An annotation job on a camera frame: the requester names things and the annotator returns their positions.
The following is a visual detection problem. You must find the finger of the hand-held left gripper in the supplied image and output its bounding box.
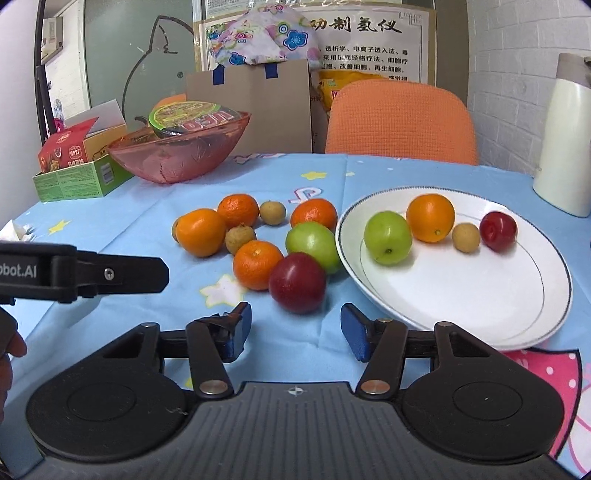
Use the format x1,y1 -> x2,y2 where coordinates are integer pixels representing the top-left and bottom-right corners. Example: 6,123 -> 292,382
74,257 -> 170,296

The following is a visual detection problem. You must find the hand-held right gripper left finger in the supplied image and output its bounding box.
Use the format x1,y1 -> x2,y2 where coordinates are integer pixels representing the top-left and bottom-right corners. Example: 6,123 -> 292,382
102,302 -> 253,399

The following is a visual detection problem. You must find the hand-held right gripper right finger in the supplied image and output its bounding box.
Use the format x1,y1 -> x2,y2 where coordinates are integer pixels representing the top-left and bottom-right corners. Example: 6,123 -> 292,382
340,303 -> 497,401

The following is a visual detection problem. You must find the orange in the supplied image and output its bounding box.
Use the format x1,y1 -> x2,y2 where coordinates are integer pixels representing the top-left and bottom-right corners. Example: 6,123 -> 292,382
406,194 -> 456,244
232,240 -> 284,291
217,193 -> 260,229
290,198 -> 339,232
175,208 -> 228,258

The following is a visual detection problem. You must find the red apple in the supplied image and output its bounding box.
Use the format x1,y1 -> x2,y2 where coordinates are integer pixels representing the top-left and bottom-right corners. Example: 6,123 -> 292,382
269,252 -> 328,315

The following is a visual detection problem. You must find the green apple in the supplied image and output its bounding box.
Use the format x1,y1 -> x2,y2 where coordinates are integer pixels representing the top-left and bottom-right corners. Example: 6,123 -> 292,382
285,222 -> 342,275
364,211 -> 413,266

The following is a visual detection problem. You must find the white plate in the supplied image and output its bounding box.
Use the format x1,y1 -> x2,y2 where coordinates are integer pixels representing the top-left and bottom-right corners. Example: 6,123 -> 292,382
335,187 -> 573,352

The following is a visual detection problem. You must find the person's left hand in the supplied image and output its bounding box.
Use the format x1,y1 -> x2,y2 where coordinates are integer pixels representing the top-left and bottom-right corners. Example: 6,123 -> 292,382
0,330 -> 27,423

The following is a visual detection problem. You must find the white tissue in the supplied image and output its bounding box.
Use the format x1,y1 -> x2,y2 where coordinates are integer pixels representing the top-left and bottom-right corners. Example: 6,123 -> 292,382
0,219 -> 38,243

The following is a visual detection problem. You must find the blue printed tablecloth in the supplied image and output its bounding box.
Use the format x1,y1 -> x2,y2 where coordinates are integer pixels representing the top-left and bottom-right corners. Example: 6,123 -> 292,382
0,152 -> 591,476

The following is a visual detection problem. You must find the green cardboard box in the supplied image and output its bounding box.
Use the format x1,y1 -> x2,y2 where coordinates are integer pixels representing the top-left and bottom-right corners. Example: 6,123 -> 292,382
32,152 -> 134,204

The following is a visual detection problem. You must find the pink plastic bowl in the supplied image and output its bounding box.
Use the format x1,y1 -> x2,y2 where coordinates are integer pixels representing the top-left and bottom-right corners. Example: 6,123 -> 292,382
107,111 -> 252,184

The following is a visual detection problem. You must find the red snack box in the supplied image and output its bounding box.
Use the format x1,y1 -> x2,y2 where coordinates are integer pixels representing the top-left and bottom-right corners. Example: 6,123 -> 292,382
38,117 -> 100,174

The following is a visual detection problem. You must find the yellow paper carton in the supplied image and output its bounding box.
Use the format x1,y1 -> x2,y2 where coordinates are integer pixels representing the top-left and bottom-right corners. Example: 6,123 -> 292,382
85,124 -> 130,160

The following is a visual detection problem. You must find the instant noodle cup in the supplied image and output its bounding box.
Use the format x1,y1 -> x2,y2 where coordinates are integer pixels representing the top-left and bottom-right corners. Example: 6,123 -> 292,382
148,100 -> 241,139

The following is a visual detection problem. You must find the red plum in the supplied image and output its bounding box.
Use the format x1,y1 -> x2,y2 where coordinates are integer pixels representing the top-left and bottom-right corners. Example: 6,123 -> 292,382
479,211 -> 518,253

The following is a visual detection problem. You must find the black metal pole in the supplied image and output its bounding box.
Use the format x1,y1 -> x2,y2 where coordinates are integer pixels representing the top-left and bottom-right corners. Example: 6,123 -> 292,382
34,0 -> 51,144

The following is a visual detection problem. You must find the orange chair back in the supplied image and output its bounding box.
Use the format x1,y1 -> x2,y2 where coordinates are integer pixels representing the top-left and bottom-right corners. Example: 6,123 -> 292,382
324,79 -> 478,166

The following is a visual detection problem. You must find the brown cardboard box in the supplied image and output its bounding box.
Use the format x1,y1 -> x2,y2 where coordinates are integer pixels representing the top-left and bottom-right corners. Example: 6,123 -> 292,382
185,59 -> 315,155

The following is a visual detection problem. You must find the yellow snack bag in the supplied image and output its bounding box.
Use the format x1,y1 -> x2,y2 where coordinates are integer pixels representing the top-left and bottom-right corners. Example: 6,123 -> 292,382
311,69 -> 384,112

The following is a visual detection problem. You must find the floral cloth bag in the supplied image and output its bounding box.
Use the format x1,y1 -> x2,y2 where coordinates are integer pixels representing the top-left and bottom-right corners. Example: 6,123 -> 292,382
208,4 -> 324,70

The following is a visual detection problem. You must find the white thermos jug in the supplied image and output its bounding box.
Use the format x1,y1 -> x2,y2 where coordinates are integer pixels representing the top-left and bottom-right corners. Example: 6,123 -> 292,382
532,52 -> 591,217

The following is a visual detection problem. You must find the wall poster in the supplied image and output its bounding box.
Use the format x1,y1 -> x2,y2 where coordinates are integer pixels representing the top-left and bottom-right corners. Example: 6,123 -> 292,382
193,4 -> 437,86

